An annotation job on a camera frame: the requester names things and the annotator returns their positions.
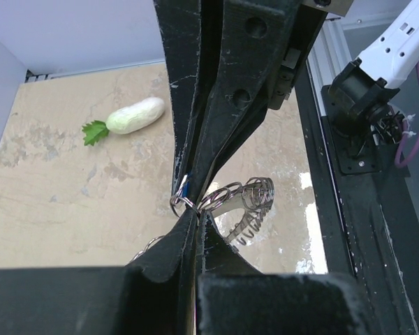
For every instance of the metal disc with keyrings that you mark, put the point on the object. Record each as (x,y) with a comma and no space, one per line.
(255,198)

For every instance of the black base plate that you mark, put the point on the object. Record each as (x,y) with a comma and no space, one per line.
(369,226)

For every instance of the white toy vegetable green leaves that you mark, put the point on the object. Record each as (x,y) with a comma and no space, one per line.
(125,120)

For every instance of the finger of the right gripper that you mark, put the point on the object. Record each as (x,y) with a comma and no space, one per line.
(191,37)

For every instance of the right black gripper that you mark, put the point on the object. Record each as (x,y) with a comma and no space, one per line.
(264,46)

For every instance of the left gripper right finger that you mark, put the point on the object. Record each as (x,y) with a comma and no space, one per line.
(234,298)

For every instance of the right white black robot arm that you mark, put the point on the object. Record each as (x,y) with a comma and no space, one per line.
(375,76)

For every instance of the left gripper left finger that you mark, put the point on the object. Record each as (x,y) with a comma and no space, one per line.
(150,295)

